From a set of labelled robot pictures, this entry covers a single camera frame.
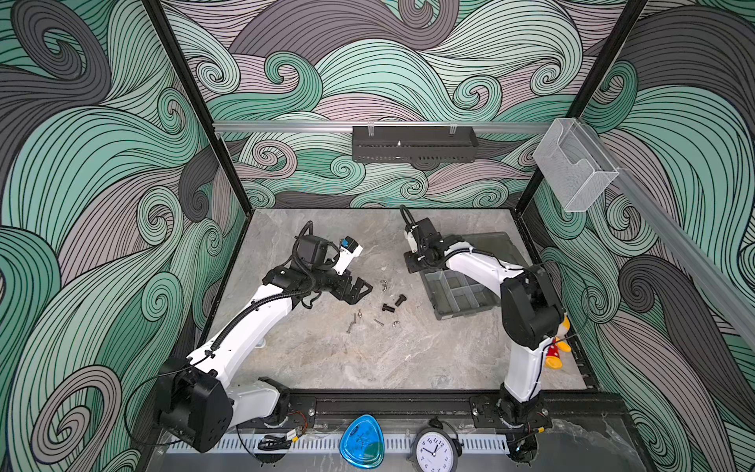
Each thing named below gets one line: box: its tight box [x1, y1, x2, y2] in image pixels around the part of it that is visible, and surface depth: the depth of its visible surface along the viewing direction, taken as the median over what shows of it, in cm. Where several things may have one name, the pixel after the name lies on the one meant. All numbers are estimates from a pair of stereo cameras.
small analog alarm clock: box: [410, 415, 465, 472], surface depth 67 cm
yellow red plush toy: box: [544, 312, 572, 371], surface depth 79 cm
